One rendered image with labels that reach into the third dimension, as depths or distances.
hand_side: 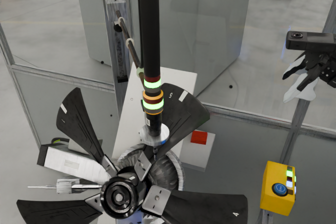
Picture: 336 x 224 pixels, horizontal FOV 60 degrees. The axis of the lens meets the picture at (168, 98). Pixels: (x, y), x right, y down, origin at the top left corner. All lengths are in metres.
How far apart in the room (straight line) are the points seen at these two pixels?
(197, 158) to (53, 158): 0.66
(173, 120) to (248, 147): 0.86
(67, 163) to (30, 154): 1.74
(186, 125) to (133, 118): 0.37
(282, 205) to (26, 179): 2.06
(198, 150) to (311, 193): 0.71
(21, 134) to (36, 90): 1.09
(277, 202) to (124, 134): 0.60
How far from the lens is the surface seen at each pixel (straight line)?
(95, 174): 1.09
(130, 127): 1.14
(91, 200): 0.96
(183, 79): 1.09
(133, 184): 0.85
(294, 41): 0.71
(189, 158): 1.44
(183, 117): 0.82
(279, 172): 1.18
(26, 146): 2.96
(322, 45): 0.72
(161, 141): 0.67
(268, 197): 1.12
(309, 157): 1.66
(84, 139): 0.96
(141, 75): 0.73
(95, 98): 1.80
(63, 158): 1.15
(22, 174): 2.74
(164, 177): 0.99
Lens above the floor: 1.94
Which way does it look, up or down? 37 degrees down
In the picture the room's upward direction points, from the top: straight up
